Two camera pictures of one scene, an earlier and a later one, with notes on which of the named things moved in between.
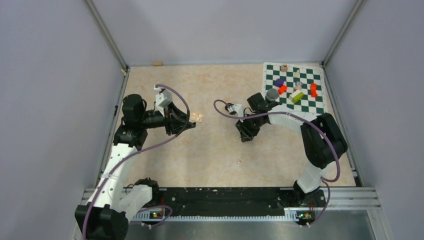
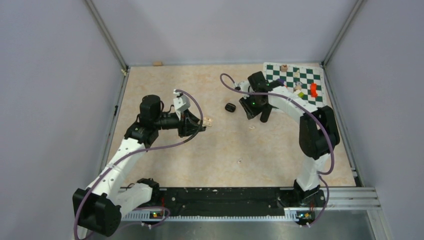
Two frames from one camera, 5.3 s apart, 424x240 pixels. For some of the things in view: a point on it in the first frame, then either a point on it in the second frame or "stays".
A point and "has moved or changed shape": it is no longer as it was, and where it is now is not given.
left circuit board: [156, 214] stays
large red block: [313, 92] stays
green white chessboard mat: [300, 87] stays
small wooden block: [196, 116] has moved or changed shape
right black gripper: [247, 134] to [251, 112]
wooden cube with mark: [284, 68] stays
